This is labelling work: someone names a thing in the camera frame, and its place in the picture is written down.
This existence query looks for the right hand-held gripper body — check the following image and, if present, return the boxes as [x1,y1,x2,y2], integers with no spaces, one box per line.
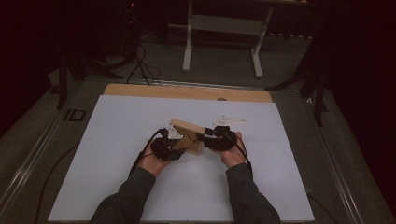
[204,115,247,152]

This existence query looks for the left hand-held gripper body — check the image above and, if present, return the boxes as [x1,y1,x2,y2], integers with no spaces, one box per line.
[150,122,189,162]

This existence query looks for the small wooden box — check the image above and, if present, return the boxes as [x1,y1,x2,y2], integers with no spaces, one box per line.
[169,118,207,156]

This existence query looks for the person's left hand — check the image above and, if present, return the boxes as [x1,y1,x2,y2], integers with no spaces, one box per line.
[138,141,177,178]

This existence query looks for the person's right hand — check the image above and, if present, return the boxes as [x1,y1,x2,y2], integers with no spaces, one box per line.
[217,131,248,169]

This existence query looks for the white table sheet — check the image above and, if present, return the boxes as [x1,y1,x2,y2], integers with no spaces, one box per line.
[48,94,316,222]

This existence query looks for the black floor socket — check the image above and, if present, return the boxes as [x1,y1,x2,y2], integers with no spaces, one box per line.
[64,108,87,123]

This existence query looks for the black metal stand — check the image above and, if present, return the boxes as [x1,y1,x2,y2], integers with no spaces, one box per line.
[264,40,330,127]
[55,46,125,110]

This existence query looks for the left hand-held gripper cable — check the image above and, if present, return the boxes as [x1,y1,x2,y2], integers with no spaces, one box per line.
[129,127,171,176]

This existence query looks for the metal floor rail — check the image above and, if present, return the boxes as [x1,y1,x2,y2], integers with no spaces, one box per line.
[303,96,365,224]
[83,77,300,92]
[0,105,68,213]

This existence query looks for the white metal table frame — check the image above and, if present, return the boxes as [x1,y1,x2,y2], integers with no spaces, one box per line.
[181,0,275,78]

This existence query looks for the black floor cables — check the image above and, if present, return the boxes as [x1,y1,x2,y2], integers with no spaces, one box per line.
[125,43,163,87]

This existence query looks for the thin black floor cable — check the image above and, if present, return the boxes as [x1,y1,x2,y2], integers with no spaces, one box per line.
[33,143,80,224]

